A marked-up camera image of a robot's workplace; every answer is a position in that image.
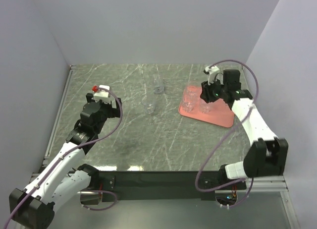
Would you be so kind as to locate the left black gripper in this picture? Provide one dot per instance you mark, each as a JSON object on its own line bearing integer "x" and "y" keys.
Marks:
{"x": 113, "y": 112}

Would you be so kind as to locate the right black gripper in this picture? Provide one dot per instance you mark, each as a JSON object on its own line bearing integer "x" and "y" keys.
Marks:
{"x": 206, "y": 91}

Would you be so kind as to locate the clear square glass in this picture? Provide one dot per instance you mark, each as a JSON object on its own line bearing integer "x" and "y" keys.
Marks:
{"x": 187, "y": 105}

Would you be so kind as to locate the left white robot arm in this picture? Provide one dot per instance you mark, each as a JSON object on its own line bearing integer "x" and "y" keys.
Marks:
{"x": 36, "y": 204}

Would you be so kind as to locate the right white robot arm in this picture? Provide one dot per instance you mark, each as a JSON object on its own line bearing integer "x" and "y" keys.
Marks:
{"x": 267, "y": 154}

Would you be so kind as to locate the pink plastic tray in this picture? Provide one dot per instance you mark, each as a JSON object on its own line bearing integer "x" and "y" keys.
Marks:
{"x": 220, "y": 114}

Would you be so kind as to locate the tall clear glass far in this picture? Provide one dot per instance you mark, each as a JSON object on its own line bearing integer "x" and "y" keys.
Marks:
{"x": 158, "y": 84}

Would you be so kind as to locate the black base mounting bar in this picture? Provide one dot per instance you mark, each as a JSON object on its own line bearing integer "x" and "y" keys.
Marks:
{"x": 142, "y": 185}

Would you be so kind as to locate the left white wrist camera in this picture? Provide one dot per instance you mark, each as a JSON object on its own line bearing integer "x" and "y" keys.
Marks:
{"x": 100, "y": 93}

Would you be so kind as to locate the aluminium rail frame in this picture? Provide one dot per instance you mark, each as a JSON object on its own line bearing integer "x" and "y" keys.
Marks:
{"x": 40, "y": 106}

